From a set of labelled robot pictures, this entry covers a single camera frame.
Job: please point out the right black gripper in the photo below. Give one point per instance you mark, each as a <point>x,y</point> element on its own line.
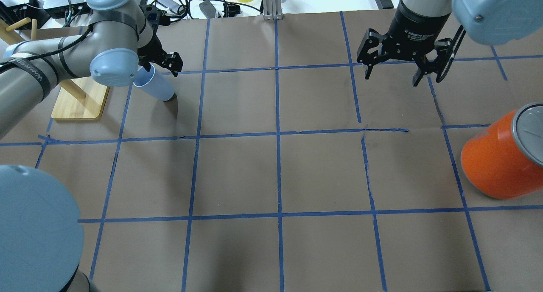
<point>419,23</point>

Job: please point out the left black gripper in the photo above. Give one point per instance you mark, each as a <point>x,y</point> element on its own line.
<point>149,49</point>

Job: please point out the light blue plastic cup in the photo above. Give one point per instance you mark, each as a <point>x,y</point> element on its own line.
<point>154,83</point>

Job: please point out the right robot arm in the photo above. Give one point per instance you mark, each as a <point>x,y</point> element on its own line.
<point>487,22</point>

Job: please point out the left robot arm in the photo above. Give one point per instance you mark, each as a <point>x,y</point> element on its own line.
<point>41,238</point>

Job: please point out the wooden cup rack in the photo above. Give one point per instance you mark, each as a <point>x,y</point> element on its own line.
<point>80,99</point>

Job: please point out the orange canister with grey lid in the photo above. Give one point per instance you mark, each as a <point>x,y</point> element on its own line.
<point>505,161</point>

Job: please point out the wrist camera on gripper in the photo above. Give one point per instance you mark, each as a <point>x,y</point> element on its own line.
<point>153,14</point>

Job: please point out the aluminium frame post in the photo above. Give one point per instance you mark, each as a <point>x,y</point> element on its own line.
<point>272,9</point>

